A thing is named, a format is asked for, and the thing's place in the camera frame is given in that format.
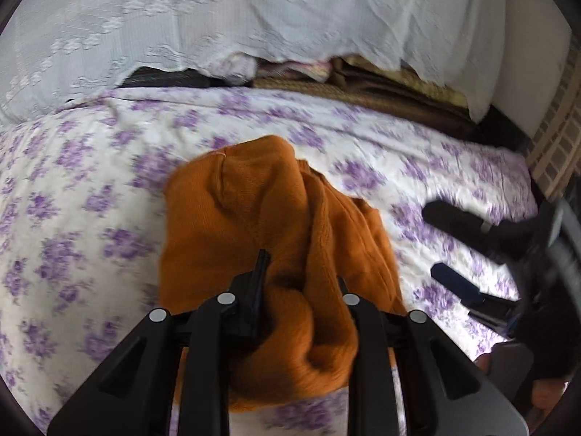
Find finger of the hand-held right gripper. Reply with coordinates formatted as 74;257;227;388
429;262;519;330
421;199;535;265

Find white lace cloth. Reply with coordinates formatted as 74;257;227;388
0;0;505;122

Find brown folded blankets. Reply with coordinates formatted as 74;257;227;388
251;53;483;132

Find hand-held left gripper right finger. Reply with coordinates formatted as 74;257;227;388
337;276;530;436

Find dark cloth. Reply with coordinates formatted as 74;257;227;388
119;66;219;90

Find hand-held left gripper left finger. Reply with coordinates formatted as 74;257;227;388
48;249;273;436

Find purple floral bed sheet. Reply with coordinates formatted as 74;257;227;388
0;85;540;436

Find orange cat print sweater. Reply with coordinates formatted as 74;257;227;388
158;134;408;415

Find pink patterned folded blanket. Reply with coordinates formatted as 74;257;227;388
256;58;334;83

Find person's right hand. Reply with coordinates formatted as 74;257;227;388
474;353;569;414

